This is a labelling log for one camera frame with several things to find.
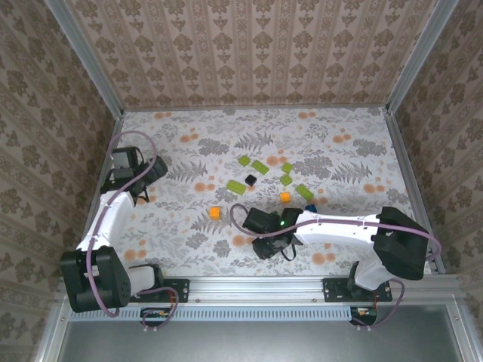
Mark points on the orange square lego brick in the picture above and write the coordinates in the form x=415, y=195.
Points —
x=215, y=213
x=285, y=197

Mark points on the lime green long lego brick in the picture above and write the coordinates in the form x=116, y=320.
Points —
x=305, y=192
x=236, y=186
x=260, y=167

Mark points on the dark blue lego brick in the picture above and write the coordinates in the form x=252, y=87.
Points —
x=311, y=208

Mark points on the lime green square lego brick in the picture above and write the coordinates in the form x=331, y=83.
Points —
x=287, y=167
x=244, y=161
x=286, y=180

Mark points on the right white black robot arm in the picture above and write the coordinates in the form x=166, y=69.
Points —
x=332, y=234

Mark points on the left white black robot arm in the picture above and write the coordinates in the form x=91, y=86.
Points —
x=119, y=220

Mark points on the black square lego brick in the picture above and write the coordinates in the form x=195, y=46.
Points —
x=250, y=180

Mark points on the grey metal panel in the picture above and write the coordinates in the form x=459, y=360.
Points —
x=264, y=343

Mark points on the aluminium side rail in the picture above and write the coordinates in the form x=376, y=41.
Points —
x=407, y=169
x=114, y=130

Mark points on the wide aluminium frame rail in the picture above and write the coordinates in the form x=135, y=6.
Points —
x=256, y=288

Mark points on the thin aluminium rail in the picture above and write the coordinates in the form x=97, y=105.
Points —
x=256, y=108

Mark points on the aluminium frame post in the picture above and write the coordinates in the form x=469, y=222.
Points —
x=419, y=56
x=94, y=68

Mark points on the aluminium frame profile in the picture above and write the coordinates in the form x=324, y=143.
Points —
x=462, y=332
x=51, y=335

